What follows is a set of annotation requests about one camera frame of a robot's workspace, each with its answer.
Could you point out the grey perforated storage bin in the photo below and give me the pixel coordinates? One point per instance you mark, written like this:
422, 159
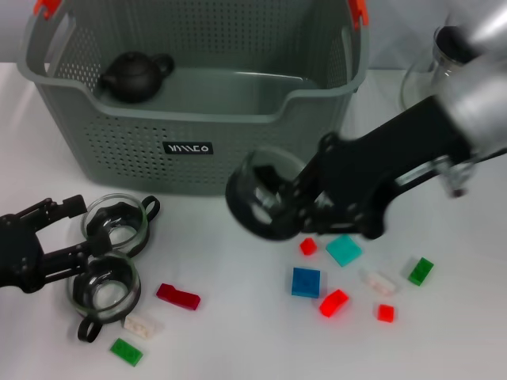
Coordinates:
158, 174

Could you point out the blue square brick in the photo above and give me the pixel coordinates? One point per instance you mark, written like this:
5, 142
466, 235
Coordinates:
305, 282

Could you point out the teal square plate brick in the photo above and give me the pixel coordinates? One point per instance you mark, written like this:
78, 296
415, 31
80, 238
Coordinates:
344, 250

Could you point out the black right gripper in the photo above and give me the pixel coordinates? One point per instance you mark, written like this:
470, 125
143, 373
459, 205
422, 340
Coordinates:
376, 170

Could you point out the small red brick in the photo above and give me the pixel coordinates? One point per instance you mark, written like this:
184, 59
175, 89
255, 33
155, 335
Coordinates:
385, 312
308, 246

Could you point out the glass teacup black holder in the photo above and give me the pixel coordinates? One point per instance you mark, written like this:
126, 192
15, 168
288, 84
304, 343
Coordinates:
130, 233
241, 206
103, 293

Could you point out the white brick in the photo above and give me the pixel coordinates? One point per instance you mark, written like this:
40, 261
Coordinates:
378, 282
142, 326

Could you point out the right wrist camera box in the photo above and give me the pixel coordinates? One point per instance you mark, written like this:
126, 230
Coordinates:
489, 27

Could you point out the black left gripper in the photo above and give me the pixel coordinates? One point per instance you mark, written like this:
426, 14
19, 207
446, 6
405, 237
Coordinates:
20, 253

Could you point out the dark clay teapot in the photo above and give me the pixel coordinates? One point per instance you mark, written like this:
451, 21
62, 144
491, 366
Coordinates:
132, 79

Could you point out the dark red long brick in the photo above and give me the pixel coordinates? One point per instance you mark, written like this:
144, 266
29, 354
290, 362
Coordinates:
178, 297

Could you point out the orange-red sloped brick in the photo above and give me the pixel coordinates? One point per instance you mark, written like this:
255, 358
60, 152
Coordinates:
332, 302

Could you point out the green thick brick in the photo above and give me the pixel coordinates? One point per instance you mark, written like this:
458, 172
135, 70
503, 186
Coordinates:
420, 271

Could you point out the green flat brick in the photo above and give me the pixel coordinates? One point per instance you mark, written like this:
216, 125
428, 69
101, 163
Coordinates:
126, 351

